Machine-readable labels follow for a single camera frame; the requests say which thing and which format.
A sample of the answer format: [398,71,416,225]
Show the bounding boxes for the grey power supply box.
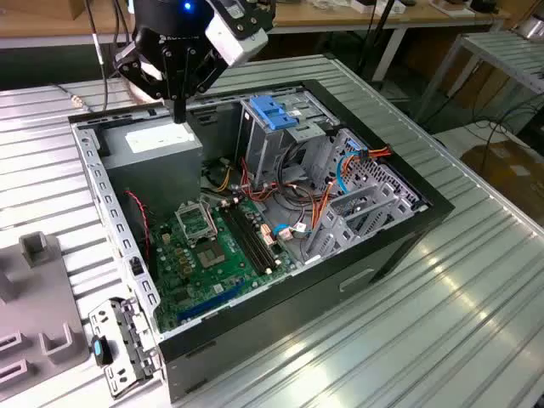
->
[99,121,205,218]

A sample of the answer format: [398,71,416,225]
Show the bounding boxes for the red orange wire loop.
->
[238,157,285,204]

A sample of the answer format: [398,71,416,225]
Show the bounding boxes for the cable with silver plug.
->
[53,82,93,112]

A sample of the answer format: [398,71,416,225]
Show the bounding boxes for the metal expansion bracket holder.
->
[87,296,166,400]

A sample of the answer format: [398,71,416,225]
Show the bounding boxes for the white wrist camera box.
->
[203,0,269,68]

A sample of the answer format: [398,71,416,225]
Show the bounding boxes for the grey plastic parts rack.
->
[0,231,93,394]

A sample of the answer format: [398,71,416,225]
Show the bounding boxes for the blue expansion slot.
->
[176,278,247,323]

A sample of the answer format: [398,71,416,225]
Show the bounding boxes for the black hanging cable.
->
[91,0,131,114]

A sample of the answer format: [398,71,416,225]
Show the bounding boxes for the black blue bracket latch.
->
[91,334,115,367]

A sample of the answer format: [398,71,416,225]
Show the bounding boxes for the yellow black supply wires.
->
[201,163,235,193]

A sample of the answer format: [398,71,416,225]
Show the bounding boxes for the blue data wire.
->
[271,139,363,242]

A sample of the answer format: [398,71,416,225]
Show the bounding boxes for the red black fan wire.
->
[122,190,152,261]

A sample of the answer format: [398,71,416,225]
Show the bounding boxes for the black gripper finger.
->
[114,41,180,124]
[175,45,228,124]

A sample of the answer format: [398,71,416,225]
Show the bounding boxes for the orange red yellow power wire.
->
[312,144,392,233]

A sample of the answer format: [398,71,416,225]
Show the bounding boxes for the metal socket cover frame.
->
[173,199,220,247]

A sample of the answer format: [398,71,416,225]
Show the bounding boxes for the metal optical drive cage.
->
[235,91,341,184]

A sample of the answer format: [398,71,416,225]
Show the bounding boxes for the black RAM slot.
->
[233,198,281,267]
[219,205,268,275]
[229,201,276,269]
[224,203,272,273]

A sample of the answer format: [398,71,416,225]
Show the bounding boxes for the twisted wire white plug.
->
[292,219,318,256]

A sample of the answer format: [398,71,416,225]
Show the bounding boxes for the small metal slat table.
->
[414,29,544,124]

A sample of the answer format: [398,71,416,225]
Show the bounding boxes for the green motherboard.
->
[148,198,299,333]

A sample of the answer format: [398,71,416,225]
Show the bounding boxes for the thick black cable bundle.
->
[278,142,328,203]

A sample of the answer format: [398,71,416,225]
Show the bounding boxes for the brown cardboard box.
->
[461,139,544,222]

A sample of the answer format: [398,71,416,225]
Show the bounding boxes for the long wooden desk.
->
[0,0,513,84]

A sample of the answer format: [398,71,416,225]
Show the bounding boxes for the black open PC case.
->
[67,77,456,404]

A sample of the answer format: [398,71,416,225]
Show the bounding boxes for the blue plastic drive latch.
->
[249,96,298,131]

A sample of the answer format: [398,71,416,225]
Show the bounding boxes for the grey metal disk bay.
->
[297,127,429,265]

